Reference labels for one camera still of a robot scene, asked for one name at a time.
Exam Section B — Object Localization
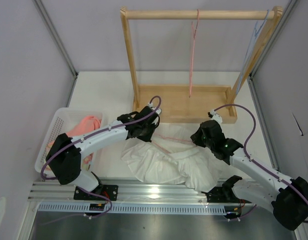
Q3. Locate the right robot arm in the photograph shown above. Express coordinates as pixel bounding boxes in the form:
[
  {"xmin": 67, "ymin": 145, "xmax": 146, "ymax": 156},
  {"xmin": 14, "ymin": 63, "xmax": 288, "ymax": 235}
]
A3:
[{"xmin": 191, "ymin": 120, "xmax": 308, "ymax": 231}]

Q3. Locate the slotted cable duct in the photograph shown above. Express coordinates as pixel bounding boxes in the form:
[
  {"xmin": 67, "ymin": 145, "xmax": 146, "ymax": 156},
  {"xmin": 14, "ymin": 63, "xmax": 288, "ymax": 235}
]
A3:
[{"xmin": 38, "ymin": 202, "xmax": 226, "ymax": 216}]

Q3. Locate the blue wire hanger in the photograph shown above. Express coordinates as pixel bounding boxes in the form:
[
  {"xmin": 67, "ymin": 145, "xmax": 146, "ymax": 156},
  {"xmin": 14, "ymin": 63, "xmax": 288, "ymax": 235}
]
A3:
[{"xmin": 235, "ymin": 9, "xmax": 270, "ymax": 95}]

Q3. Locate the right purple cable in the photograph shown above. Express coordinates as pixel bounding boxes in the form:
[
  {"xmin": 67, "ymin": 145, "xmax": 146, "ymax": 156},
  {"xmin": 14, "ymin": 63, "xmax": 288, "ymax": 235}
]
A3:
[{"xmin": 212, "ymin": 104, "xmax": 308, "ymax": 223}]

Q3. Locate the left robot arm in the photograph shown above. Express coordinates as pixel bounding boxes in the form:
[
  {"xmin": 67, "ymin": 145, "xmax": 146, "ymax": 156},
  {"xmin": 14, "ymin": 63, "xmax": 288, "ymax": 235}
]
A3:
[{"xmin": 41, "ymin": 105, "xmax": 161, "ymax": 200}]

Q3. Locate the pink cloth in basket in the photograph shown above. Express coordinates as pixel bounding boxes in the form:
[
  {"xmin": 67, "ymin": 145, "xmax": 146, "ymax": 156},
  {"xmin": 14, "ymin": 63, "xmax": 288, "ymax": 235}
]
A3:
[{"xmin": 47, "ymin": 114, "xmax": 102, "ymax": 151}]

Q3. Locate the wooden hanger rack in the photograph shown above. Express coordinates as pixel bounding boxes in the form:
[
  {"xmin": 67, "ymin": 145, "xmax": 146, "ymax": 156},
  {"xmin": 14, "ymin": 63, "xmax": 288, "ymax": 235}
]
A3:
[{"xmin": 120, "ymin": 6, "xmax": 283, "ymax": 124}]

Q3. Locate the pink wire hanger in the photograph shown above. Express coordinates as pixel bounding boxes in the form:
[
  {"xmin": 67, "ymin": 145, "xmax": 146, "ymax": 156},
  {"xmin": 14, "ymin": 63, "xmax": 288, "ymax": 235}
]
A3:
[
  {"xmin": 189, "ymin": 10, "xmax": 200, "ymax": 97},
  {"xmin": 152, "ymin": 134, "xmax": 194, "ymax": 154}
]

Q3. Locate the white skirt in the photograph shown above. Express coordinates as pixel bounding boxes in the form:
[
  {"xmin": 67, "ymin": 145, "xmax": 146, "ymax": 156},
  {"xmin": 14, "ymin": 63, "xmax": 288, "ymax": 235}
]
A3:
[{"xmin": 121, "ymin": 123, "xmax": 222, "ymax": 192}]

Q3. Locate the purple cable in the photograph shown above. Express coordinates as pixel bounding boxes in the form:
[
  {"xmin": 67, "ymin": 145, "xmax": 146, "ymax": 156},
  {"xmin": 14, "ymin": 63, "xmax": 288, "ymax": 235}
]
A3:
[
  {"xmin": 40, "ymin": 95, "xmax": 162, "ymax": 180},
  {"xmin": 212, "ymin": 104, "xmax": 308, "ymax": 223}
]

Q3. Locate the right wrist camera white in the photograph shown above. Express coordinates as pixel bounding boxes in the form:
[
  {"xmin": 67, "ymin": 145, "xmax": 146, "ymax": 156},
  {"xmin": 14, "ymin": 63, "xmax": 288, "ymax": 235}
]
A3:
[{"xmin": 208, "ymin": 109, "xmax": 223, "ymax": 124}]

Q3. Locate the aluminium mounting rail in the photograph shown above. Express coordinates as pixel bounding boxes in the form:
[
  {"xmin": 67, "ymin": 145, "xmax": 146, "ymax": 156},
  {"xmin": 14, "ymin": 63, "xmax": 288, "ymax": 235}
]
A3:
[{"xmin": 27, "ymin": 179, "xmax": 208, "ymax": 205}]

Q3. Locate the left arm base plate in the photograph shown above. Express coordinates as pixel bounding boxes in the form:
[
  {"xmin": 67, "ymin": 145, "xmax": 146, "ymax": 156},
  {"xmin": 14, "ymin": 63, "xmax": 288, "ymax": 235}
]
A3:
[{"xmin": 73, "ymin": 184, "xmax": 118, "ymax": 201}]

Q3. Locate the white laundry basket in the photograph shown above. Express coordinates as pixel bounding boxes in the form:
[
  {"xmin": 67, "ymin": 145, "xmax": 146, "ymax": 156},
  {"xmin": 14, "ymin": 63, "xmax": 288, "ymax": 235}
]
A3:
[{"xmin": 34, "ymin": 107, "xmax": 103, "ymax": 173}]

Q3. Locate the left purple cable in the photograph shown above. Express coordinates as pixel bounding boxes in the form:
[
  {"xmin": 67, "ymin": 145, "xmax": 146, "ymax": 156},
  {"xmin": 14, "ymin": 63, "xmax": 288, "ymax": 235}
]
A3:
[{"xmin": 40, "ymin": 95, "xmax": 162, "ymax": 180}]

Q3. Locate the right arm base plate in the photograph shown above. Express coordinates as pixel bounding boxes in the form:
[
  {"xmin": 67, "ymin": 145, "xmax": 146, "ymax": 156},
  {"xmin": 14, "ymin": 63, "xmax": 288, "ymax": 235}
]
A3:
[{"xmin": 202, "ymin": 186, "xmax": 236, "ymax": 203}]

